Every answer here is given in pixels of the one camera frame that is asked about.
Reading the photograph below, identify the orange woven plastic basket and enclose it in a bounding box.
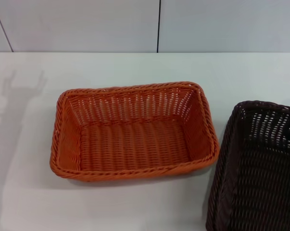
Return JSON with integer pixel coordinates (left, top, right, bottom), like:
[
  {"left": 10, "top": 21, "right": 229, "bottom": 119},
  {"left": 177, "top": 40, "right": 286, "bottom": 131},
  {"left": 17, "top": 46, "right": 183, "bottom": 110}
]
[{"left": 50, "top": 81, "right": 221, "bottom": 182}]

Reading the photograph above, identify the dark brown woven plastic basket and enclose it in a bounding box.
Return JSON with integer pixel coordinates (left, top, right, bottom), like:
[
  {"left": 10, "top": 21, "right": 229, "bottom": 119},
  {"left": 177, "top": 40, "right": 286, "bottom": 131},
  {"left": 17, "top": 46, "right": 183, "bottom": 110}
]
[{"left": 205, "top": 101, "right": 290, "bottom": 231}]

